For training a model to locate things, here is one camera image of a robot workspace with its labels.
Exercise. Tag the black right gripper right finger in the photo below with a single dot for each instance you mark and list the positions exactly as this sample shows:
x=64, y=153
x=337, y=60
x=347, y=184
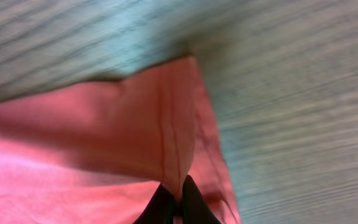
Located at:
x=194, y=209

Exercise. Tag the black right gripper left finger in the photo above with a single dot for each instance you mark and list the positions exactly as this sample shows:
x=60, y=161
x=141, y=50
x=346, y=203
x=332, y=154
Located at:
x=160, y=209

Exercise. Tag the red polo shirt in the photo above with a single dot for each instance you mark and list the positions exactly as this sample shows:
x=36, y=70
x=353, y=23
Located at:
x=96, y=152

